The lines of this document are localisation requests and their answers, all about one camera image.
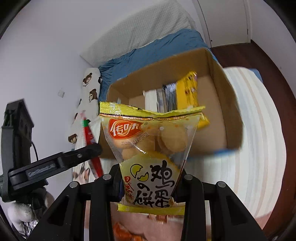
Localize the red snack packet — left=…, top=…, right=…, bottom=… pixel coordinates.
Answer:
left=82, top=117, right=103, bottom=178

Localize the brown biscuit packet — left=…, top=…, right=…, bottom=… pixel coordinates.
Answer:
left=111, top=212, right=184, bottom=240

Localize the yellow egg biscuit bag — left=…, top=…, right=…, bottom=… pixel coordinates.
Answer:
left=99, top=102, right=204, bottom=215

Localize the white gloved left hand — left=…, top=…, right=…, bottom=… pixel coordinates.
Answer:
left=8, top=187, right=55, bottom=239

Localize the striped cat print blanket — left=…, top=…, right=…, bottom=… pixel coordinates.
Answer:
left=185, top=67, right=287, bottom=227

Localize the bear print bolster pillow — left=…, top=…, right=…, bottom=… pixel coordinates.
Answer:
left=68, top=68, right=102, bottom=144

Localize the cardboard snack box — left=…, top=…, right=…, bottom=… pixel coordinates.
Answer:
left=106, top=48, right=243, bottom=161

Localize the white snack box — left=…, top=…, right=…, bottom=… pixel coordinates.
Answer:
left=143, top=89, right=158, bottom=112

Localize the yellow snack bag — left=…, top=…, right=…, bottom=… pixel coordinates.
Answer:
left=175, top=71, right=210, bottom=129

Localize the black striped snack pack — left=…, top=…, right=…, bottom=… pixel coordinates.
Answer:
left=157, top=83, right=177, bottom=113

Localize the grey padded headboard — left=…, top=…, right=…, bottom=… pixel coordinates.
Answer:
left=80, top=1, right=195, bottom=67

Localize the blue pillow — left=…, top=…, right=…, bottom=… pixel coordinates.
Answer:
left=99, top=29, right=210, bottom=101

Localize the white door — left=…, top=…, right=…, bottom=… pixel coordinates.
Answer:
left=193, top=0, right=250, bottom=48

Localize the wall socket plate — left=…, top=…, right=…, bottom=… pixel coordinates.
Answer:
left=58, top=90, right=65, bottom=98

